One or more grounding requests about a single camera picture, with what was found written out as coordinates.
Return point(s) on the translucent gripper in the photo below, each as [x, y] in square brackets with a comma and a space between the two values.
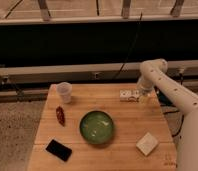
[144, 98]

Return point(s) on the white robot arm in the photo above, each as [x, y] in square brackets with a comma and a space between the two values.
[153, 74]

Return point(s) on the green ceramic bowl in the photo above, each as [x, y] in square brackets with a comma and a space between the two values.
[96, 127]

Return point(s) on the white square block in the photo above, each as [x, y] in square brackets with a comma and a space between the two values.
[147, 144]

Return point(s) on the translucent plastic cup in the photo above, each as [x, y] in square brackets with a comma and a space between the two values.
[64, 90]

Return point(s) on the red dried chili pepper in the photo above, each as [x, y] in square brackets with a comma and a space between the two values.
[60, 115]

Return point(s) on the black rectangular sponge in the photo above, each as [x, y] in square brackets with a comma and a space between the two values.
[59, 150]

